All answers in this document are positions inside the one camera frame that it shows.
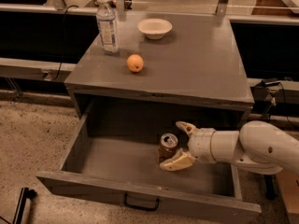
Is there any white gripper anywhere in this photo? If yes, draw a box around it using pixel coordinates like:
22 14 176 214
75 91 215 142
159 121 216 172

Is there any orange soda can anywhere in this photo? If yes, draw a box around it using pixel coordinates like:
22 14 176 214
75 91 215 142
158 133 178 163

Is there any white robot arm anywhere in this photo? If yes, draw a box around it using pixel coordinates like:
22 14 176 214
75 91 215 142
160 120 299 175

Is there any open grey drawer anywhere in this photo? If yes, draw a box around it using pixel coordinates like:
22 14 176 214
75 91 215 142
37 97 261 224

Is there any grey cabinet counter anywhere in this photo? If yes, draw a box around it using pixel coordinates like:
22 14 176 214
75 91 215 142
65 12 253 130

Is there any black metal stand leg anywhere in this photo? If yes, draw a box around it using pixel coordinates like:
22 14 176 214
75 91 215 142
263 175 277 201

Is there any orange fruit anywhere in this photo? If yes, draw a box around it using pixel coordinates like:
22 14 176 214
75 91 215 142
127 54 144 73

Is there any brown cardboard box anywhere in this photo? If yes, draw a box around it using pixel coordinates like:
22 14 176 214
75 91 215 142
277 170 299 224

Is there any white paper bowl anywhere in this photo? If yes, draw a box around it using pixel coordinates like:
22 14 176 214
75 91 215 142
137 19 172 40

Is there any clear plastic water bottle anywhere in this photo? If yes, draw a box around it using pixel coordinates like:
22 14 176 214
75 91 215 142
96 0 120 54

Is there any wooden desk corner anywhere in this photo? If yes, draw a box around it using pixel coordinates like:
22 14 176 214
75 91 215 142
251 0 299 17

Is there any black drawer handle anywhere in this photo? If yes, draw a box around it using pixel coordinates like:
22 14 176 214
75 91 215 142
123 193 160 212

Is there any black power cable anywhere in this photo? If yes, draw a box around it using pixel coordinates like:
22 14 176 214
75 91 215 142
43 4 80 82

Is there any black metal bracket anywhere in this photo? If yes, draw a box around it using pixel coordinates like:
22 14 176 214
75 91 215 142
12 187 37 224

